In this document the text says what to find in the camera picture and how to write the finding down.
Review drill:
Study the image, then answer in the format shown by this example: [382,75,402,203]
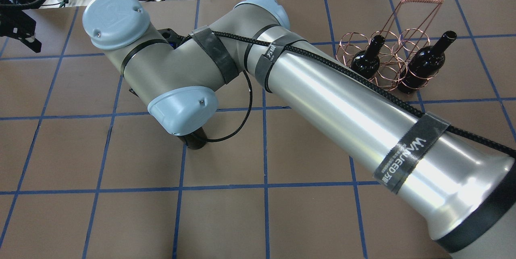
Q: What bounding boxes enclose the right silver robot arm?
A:
[82,0,515,259]

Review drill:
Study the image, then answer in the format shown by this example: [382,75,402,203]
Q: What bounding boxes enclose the dark wine bottle in basket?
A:
[397,30,457,94]

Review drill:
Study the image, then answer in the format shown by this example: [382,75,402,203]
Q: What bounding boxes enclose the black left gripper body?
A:
[0,9,42,53]

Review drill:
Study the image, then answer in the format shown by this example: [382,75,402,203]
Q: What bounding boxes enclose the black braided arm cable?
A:
[183,30,516,159]

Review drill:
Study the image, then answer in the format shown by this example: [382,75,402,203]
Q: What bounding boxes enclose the black velcro strap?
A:
[372,112,450,195]

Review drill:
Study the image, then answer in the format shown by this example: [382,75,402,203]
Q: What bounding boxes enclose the copper wire wine basket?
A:
[335,0,444,91]

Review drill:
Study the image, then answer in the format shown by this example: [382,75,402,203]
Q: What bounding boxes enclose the dark glass wine bottle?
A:
[180,127,208,149]

